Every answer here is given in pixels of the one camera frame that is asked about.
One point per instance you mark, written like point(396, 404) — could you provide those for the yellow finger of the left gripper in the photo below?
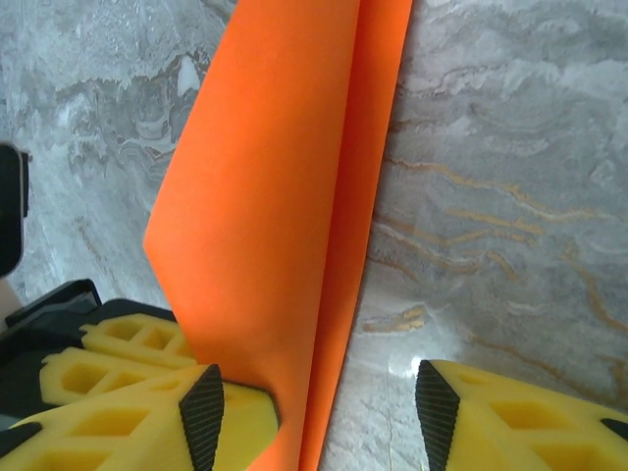
point(98, 378)
point(132, 343)

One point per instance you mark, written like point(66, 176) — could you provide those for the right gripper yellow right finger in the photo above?
point(515, 427)

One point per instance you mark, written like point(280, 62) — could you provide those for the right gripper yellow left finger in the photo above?
point(122, 432)

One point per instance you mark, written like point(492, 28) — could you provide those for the orange paper sheet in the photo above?
point(275, 172)

